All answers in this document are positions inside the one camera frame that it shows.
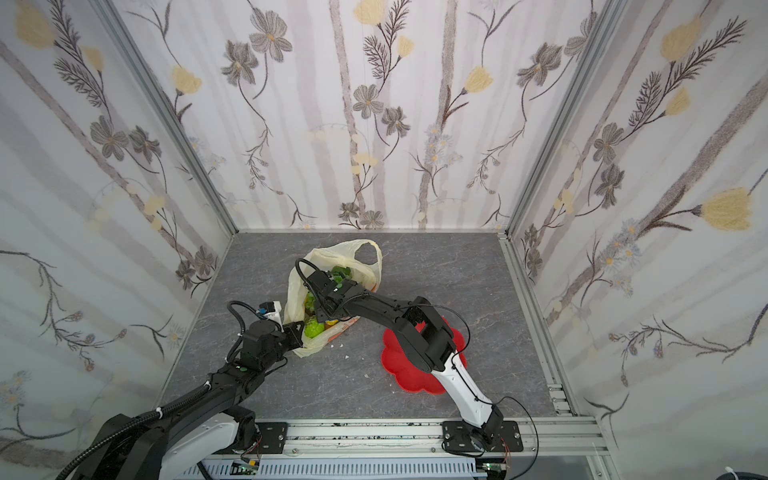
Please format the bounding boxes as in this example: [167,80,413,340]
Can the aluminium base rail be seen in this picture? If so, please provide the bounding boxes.
[197,416,619,480]

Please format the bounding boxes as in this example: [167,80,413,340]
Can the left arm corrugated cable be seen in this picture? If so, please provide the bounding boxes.
[53,383,211,480]

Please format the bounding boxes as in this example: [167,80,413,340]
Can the white perforated cable duct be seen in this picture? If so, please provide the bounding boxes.
[202,457,488,479]

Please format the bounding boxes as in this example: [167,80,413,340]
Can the red flower-shaped plate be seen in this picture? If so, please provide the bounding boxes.
[380,330,467,395]

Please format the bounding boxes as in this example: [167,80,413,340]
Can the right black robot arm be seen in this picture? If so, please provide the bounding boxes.
[295,259,506,454]

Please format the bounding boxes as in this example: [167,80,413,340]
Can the green bumpy fake fruit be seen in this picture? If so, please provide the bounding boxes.
[303,317,325,339]

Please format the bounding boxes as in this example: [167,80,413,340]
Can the green fake grapes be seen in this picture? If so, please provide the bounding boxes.
[330,266,353,286]

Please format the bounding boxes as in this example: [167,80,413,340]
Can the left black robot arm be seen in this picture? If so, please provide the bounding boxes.
[58,321,303,479]

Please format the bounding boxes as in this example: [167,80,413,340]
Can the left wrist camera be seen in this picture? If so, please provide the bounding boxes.
[257,301,282,327]

